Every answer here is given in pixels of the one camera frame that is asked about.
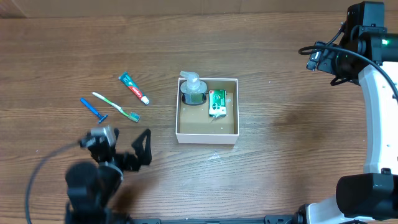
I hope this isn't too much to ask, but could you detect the red green toothpaste tube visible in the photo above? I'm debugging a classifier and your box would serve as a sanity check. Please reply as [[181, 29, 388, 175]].
[[119, 72, 150, 105]]

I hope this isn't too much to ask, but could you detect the clear pump soap bottle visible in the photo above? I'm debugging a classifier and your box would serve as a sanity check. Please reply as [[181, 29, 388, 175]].
[[180, 71, 207, 106]]

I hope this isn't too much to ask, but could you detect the green soap bar packet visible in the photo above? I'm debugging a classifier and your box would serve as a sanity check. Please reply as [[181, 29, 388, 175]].
[[208, 90, 227, 118]]

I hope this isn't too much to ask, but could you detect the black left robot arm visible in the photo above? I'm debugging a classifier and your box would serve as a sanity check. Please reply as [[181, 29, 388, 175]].
[[65, 126, 152, 223]]

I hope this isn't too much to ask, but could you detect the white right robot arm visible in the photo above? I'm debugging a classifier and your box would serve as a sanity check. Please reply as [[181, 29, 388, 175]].
[[291, 1, 397, 223]]

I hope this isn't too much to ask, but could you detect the blue disposable razor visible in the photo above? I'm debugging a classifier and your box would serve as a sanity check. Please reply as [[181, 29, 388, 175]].
[[80, 98, 108, 124]]

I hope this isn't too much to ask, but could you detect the green white toothbrush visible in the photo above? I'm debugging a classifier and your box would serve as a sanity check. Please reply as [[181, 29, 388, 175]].
[[92, 92, 140, 123]]

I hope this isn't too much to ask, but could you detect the white cardboard box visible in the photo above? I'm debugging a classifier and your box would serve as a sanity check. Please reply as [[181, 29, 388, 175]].
[[175, 78, 239, 145]]

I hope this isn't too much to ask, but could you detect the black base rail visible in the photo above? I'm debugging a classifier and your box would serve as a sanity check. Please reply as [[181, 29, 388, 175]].
[[128, 215, 295, 224]]

